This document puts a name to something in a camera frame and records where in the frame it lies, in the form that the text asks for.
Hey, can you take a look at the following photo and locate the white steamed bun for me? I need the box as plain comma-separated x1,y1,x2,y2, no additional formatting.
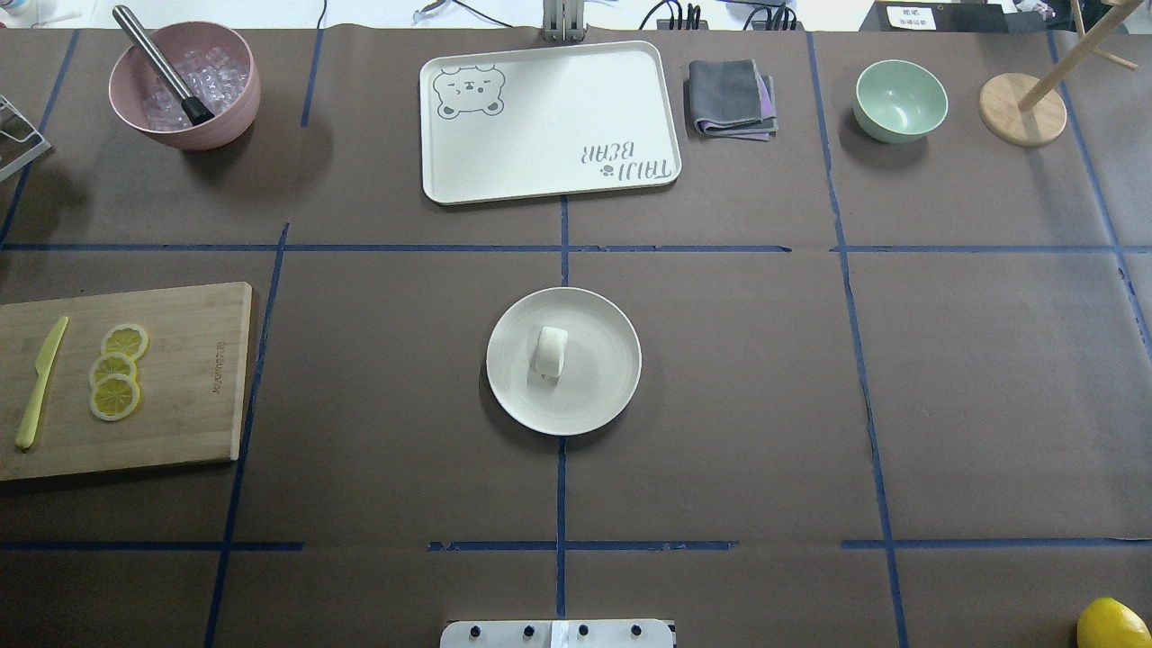
530,325,569,379

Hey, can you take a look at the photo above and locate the cream round plate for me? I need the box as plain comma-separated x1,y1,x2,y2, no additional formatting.
485,287,643,437

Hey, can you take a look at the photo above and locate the cream bear tray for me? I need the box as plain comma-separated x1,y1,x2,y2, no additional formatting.
419,40,682,205

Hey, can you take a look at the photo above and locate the grey folded cloth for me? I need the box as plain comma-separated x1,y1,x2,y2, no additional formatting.
688,60,779,142

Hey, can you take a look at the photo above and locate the black power strip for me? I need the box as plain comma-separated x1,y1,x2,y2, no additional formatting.
657,1,804,32

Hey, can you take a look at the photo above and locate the bamboo cutting board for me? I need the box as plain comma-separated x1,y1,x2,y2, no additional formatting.
1,282,253,481

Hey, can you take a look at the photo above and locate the green bowl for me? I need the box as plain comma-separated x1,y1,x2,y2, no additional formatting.
852,60,950,144

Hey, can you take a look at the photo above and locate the black phone stand box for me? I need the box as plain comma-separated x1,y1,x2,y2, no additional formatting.
859,1,1008,32

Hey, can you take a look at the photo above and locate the pink bowl with ice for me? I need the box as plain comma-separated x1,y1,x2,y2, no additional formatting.
108,22,262,151

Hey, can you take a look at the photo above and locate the lemon slice top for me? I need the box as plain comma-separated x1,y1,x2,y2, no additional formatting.
100,323,149,361

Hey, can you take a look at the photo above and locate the lemon slice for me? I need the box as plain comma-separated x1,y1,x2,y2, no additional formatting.
89,352,139,389
100,323,149,361
89,372,141,422

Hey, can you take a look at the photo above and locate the lemon slice bottom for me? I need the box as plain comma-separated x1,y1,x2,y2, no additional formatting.
89,372,141,422

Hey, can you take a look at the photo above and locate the lemon slice middle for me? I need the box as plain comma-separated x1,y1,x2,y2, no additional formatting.
89,352,139,389

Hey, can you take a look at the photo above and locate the wooden mug tree stand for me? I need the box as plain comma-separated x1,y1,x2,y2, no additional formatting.
977,1,1140,148

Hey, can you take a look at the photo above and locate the yellow plastic knife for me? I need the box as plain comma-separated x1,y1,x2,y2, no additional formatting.
13,315,70,451

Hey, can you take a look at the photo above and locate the cup rack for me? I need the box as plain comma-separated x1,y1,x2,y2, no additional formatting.
1,95,52,182

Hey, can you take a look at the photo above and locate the yellow lemon near lime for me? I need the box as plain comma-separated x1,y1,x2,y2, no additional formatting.
1076,598,1151,647

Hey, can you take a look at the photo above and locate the aluminium frame post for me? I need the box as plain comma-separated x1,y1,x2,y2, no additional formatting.
541,0,588,42

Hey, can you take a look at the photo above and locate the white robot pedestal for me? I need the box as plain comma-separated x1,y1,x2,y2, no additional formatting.
439,618,679,647

